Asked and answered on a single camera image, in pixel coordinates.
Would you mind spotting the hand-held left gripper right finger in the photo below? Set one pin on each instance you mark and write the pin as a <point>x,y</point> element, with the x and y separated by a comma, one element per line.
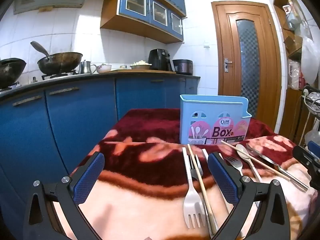
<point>222,177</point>

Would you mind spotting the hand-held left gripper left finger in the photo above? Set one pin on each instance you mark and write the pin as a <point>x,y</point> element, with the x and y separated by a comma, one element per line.
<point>90,177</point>

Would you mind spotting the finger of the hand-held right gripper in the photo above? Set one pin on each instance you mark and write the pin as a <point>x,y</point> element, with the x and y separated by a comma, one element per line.
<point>313,146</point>
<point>302,156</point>

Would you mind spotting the silver metal fork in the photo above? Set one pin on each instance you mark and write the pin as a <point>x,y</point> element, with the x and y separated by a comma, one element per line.
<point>236,166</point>

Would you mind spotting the wooden chopstick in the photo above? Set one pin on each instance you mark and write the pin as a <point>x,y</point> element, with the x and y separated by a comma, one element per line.
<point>200,180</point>
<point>262,163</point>

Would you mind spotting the silver metal knife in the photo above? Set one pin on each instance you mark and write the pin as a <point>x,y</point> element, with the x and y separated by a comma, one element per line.
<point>295,181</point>

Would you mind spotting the white plastic utensil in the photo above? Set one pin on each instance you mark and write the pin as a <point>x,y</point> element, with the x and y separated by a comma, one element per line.
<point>204,153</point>

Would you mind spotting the white plastic spoon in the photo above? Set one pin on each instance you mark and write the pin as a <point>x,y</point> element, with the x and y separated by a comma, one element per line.
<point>243,152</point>

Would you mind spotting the white plastic fork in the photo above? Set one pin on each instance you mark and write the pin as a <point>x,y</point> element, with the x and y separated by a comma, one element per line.
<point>191,200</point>

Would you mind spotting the light blue utensil box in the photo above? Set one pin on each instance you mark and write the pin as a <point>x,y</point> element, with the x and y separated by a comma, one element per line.
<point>200,115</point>

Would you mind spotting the red floral blanket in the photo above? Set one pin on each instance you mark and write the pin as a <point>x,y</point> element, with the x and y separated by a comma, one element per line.
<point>150,205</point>

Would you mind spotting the white plastic bag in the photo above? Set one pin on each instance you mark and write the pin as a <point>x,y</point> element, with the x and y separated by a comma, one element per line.
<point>310,60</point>

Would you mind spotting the cardboard box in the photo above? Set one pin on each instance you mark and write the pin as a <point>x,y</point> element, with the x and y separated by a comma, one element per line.
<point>293,45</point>

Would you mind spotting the gas stove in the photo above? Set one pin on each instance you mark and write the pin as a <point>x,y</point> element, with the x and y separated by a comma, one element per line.
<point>58,75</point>

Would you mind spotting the steel kettle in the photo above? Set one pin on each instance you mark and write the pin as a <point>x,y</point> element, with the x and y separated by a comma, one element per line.
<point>86,68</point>

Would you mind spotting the white bowl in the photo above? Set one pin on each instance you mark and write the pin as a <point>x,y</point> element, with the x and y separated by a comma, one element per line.
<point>104,68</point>

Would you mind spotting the dark rice cooker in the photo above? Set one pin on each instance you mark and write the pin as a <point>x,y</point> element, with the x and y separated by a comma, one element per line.
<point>183,67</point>

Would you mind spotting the black wok with ladle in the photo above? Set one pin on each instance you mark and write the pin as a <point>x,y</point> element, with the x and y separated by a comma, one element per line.
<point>62,62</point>

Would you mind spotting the bowl of food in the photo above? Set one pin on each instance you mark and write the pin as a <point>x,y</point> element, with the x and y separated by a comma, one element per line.
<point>140,65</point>

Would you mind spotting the black air fryer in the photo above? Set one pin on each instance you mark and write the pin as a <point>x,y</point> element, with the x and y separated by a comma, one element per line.
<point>158,60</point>

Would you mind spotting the metal ladle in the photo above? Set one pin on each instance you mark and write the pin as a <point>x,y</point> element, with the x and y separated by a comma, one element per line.
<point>41,48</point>

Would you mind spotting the wooden door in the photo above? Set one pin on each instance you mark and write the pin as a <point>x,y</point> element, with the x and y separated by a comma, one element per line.
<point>225,35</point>

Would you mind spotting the wall switch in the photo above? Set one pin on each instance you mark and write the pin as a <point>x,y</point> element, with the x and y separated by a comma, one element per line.
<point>206,44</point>

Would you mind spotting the blue wall cabinet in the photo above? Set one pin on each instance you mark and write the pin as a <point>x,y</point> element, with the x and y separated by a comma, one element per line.
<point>135,2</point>

